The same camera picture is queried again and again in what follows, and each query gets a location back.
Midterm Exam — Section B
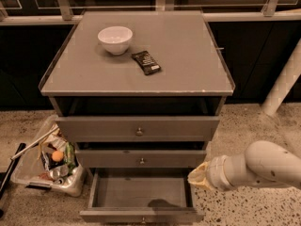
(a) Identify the grey bottom drawer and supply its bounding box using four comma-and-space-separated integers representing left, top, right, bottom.
80, 169, 204, 224

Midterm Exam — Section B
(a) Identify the grey drawer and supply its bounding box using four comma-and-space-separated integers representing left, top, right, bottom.
76, 142, 206, 169
80, 169, 204, 224
55, 116, 219, 142

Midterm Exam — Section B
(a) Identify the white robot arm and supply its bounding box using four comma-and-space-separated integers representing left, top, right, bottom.
187, 140, 301, 191

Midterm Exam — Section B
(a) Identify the grey top drawer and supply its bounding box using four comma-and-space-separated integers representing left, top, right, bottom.
55, 116, 219, 142

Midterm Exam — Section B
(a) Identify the grey drawer cabinet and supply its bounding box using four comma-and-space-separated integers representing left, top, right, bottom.
40, 11, 234, 169

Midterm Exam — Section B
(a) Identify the grey middle drawer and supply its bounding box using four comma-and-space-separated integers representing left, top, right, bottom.
76, 142, 206, 169

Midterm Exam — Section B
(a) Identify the black snack packet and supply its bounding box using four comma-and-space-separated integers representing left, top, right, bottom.
132, 51, 161, 75

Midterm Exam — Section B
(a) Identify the green packet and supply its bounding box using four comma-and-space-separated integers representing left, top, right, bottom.
64, 143, 76, 171

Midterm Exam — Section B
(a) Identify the silver can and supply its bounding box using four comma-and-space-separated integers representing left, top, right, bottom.
49, 165, 69, 181

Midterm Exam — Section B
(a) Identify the orange ball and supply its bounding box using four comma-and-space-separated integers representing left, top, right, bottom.
52, 151, 64, 162

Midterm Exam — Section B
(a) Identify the clear plastic bin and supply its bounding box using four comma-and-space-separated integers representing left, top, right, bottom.
12, 115, 86, 197

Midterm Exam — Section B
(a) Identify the white stick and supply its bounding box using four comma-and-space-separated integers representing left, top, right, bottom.
10, 126, 58, 161

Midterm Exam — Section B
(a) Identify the white ceramic bowl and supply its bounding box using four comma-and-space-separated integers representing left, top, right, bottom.
98, 26, 133, 56

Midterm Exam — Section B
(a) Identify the black pole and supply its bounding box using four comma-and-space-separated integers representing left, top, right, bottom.
0, 143, 26, 199

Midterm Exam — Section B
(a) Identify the metal railing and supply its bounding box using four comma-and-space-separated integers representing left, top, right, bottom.
0, 0, 301, 25

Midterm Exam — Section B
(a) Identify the white diagonal post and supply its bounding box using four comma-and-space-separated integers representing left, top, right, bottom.
261, 39, 301, 116

